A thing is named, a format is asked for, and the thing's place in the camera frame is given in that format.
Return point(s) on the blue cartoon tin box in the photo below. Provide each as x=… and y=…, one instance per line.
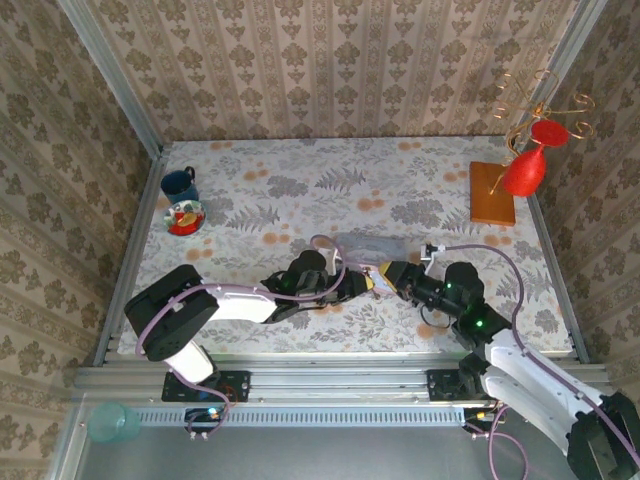
x=370, y=249

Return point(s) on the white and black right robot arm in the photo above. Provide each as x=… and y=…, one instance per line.
x=530, y=380

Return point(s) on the floral patterned tablecloth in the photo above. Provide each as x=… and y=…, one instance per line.
x=300, y=200

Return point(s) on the brown wooden base board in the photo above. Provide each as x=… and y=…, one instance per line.
x=487, y=200

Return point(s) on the small connector board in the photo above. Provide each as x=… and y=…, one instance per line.
x=202, y=416
x=477, y=417

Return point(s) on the colourful patterned plate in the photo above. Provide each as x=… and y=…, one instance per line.
x=185, y=222

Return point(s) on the red wine glass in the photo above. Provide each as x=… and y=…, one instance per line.
x=522, y=172

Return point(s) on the dark blue mug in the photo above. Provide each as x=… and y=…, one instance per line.
x=177, y=187

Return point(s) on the teal plastic cup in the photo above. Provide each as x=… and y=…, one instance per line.
x=110, y=422

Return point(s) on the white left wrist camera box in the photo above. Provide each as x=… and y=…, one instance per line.
x=331, y=255

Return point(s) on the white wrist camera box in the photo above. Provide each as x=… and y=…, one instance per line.
x=331, y=255
x=432, y=251

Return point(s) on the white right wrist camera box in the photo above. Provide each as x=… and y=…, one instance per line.
x=432, y=251

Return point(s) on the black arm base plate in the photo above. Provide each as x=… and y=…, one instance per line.
x=442, y=385
x=235, y=387

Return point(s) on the aluminium extrusion frame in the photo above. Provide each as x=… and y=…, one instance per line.
x=325, y=375

